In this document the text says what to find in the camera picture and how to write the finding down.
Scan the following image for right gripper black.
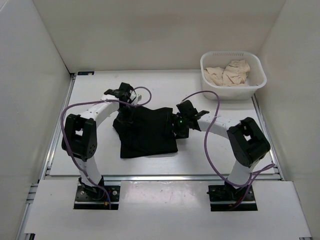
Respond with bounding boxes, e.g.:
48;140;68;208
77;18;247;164
161;112;189;140

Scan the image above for black trousers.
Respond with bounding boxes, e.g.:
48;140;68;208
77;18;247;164
112;106;178;159

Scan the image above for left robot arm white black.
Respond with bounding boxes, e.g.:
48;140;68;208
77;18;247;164
60;82;141;205

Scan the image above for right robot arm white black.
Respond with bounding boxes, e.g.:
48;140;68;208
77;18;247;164
172;100;274;202

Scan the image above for beige trousers in basket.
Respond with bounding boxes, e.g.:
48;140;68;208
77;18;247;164
204;59;251;87

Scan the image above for black label sticker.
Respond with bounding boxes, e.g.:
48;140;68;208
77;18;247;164
77;71;95;76

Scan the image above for white plastic basket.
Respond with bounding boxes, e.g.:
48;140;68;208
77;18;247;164
200;51;267;100

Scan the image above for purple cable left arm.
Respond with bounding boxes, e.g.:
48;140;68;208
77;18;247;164
61;86;153;205

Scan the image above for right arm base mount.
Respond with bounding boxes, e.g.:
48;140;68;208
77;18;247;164
207;183;258;212

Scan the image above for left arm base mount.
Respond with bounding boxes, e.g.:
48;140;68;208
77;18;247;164
73;184;121;211

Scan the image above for aluminium frame rail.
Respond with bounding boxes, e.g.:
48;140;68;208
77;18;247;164
14;72;313;240

